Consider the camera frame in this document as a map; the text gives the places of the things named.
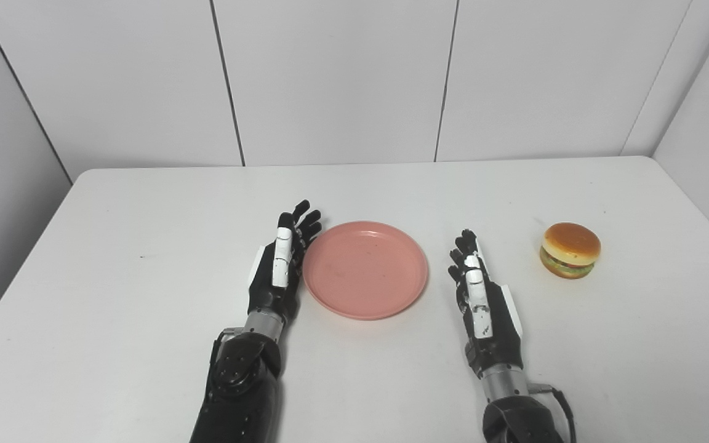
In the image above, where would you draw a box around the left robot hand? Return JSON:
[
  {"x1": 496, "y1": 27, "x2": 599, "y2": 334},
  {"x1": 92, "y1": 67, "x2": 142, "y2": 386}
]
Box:
[{"x1": 247, "y1": 199, "x2": 323, "y2": 325}]

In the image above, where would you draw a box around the toy hamburger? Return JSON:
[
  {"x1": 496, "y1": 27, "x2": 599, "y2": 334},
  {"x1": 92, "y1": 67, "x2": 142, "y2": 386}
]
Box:
[{"x1": 539, "y1": 222, "x2": 602, "y2": 280}]

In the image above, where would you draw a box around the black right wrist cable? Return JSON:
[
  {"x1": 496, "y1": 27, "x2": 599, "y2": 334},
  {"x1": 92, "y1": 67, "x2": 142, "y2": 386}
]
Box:
[{"x1": 527, "y1": 383, "x2": 578, "y2": 443}]

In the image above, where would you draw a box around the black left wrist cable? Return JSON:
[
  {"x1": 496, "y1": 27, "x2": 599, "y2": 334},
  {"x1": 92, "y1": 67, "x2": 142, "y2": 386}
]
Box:
[{"x1": 207, "y1": 328, "x2": 244, "y2": 394}]

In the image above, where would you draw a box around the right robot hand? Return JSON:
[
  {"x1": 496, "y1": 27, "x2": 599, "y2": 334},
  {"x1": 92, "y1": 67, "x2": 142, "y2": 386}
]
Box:
[{"x1": 447, "y1": 229, "x2": 524, "y2": 377}]

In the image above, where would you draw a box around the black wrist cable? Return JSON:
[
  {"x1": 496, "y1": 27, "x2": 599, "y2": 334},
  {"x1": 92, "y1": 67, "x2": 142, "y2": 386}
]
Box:
[
  {"x1": 527, "y1": 383, "x2": 578, "y2": 443},
  {"x1": 207, "y1": 328, "x2": 244, "y2": 394}
]

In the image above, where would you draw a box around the pink round plate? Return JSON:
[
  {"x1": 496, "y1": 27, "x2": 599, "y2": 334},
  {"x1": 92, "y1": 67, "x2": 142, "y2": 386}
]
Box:
[{"x1": 302, "y1": 221, "x2": 429, "y2": 321}]

